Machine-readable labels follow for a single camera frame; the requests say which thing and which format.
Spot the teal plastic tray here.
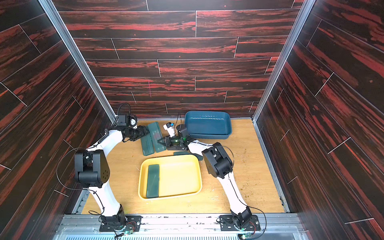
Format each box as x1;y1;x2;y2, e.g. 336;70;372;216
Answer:
185;111;232;140

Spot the yellow plastic tray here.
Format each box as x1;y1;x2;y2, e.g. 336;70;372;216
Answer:
138;155;203;201

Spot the green pencil case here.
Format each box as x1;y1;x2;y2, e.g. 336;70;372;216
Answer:
141;134;155;156
146;165;160;199
148;122;167;153
174;151;203;161

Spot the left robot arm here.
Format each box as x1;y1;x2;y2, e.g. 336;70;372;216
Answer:
74;126;149;227

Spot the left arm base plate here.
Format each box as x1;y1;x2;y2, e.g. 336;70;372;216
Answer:
99;215;142;233

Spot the aluminium front rail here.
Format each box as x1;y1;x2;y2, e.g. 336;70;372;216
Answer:
53;214;310;240

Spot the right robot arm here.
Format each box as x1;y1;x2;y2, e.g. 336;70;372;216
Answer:
158;136;253;229

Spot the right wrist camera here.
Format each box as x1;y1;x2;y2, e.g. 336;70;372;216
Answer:
163;122;176;138

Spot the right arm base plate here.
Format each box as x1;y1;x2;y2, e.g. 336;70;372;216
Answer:
216;215;261;232

